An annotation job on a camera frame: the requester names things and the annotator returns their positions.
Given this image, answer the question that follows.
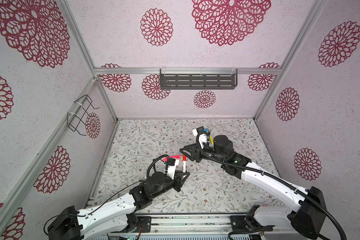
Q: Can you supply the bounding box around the upper pink highlighter pen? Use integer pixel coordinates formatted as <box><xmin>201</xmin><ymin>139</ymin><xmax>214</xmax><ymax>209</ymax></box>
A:
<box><xmin>164</xmin><ymin>155</ymin><xmax>183</xmax><ymax>161</ymax></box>

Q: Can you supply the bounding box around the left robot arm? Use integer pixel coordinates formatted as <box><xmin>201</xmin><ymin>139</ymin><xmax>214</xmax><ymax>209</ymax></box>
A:
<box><xmin>44</xmin><ymin>171</ymin><xmax>190</xmax><ymax>240</ymax></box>

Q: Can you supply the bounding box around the grey slotted wall shelf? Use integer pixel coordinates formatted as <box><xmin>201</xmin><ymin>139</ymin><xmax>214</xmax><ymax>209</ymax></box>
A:
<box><xmin>159</xmin><ymin>69</ymin><xmax>238</xmax><ymax>90</ymax></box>

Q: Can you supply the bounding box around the black wire wall rack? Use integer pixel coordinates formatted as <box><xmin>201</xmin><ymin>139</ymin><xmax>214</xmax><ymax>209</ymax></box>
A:
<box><xmin>66</xmin><ymin>94</ymin><xmax>99</xmax><ymax>136</ymax></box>

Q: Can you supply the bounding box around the aluminium front rail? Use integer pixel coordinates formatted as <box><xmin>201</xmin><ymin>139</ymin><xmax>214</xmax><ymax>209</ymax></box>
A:
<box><xmin>65</xmin><ymin>213</ymin><xmax>289</xmax><ymax>238</ymax></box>

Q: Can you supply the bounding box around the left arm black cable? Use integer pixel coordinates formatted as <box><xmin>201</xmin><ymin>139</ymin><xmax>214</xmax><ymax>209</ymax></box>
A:
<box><xmin>43</xmin><ymin>154</ymin><xmax>171</xmax><ymax>236</ymax></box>

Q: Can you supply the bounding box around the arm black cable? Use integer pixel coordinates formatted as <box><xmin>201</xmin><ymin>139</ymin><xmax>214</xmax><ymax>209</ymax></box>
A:
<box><xmin>43</xmin><ymin>154</ymin><xmax>171</xmax><ymax>236</ymax></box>
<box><xmin>196</xmin><ymin>131</ymin><xmax>347</xmax><ymax>240</ymax></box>

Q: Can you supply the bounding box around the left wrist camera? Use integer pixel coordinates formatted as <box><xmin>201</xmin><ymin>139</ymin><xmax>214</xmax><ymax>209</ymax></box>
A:
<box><xmin>166</xmin><ymin>158</ymin><xmax>180</xmax><ymax>180</ymax></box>

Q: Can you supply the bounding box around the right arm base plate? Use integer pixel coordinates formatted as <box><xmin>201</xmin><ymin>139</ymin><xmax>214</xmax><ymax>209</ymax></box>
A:
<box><xmin>230</xmin><ymin>215</ymin><xmax>274</xmax><ymax>233</ymax></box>

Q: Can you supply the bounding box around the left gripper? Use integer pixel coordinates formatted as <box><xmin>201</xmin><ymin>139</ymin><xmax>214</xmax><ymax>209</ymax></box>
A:
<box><xmin>151</xmin><ymin>170</ymin><xmax>189</xmax><ymax>200</ymax></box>

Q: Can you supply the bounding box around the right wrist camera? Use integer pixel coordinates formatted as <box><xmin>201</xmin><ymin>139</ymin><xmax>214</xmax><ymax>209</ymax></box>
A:
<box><xmin>192</xmin><ymin>127</ymin><xmax>212</xmax><ymax>149</ymax></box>

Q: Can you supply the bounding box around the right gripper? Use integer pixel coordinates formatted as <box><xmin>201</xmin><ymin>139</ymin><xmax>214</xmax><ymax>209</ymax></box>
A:
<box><xmin>180</xmin><ymin>142</ymin><xmax>227</xmax><ymax>166</ymax></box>

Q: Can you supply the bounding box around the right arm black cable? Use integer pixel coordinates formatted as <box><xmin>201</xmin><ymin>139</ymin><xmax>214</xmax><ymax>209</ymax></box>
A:
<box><xmin>196</xmin><ymin>131</ymin><xmax>347</xmax><ymax>240</ymax></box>

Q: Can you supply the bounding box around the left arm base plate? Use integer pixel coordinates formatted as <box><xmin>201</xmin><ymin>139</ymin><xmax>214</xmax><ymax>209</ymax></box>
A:
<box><xmin>121</xmin><ymin>215</ymin><xmax>152</xmax><ymax>233</ymax></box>

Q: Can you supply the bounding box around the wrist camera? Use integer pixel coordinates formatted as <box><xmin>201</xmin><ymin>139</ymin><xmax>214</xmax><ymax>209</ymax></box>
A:
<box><xmin>166</xmin><ymin>158</ymin><xmax>180</xmax><ymax>180</ymax></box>
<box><xmin>192</xmin><ymin>127</ymin><xmax>212</xmax><ymax>149</ymax></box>

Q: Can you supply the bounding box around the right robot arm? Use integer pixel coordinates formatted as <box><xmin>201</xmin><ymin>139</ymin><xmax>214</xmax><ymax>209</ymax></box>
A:
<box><xmin>180</xmin><ymin>134</ymin><xmax>326</xmax><ymax>240</ymax></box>

